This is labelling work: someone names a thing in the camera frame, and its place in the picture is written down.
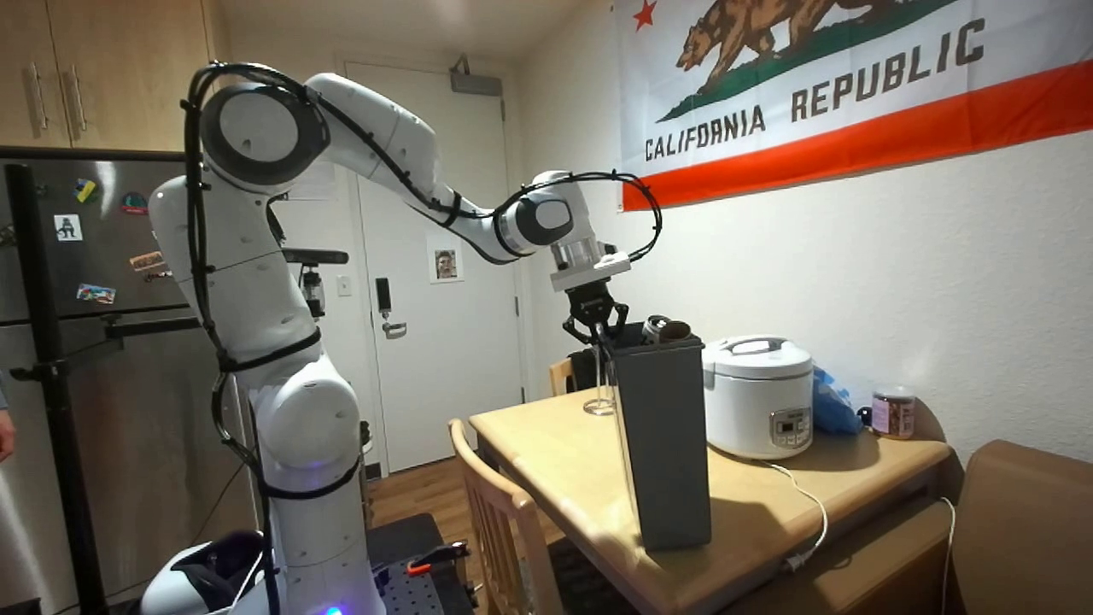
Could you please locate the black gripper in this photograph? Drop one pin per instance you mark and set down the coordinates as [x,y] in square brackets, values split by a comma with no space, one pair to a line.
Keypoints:
[592,309]

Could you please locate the dark grey landfill bin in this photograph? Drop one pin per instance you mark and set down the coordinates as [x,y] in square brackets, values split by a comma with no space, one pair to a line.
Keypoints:
[665,439]

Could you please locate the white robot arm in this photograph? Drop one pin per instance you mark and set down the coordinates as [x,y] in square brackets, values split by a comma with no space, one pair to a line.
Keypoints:
[250,130]

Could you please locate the wooden chair behind table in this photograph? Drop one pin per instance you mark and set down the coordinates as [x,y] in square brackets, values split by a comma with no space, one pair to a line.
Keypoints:
[570,374]

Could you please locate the white door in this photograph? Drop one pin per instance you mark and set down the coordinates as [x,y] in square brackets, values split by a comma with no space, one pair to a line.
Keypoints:
[444,325]

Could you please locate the white rice cooker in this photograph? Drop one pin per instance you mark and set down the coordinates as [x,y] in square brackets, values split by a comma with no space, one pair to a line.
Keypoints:
[760,397]

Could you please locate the wooden chair near robot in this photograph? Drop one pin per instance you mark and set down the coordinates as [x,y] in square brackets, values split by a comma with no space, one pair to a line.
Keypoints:
[506,529]

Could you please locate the blue plastic bag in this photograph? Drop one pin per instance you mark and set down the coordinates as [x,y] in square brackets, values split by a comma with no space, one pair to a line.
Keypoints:
[830,409]

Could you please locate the California Republic flag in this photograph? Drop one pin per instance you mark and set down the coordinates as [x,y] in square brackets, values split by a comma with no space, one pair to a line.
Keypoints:
[733,98]

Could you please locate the pink mug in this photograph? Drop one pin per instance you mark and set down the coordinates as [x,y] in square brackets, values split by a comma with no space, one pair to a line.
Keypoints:
[891,416]

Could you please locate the brown sofa armrest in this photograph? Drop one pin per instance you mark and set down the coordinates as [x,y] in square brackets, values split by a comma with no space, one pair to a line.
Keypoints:
[1027,536]

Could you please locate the wooden upper cabinet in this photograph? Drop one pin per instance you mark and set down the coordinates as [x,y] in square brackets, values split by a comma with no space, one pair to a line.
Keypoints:
[101,72]

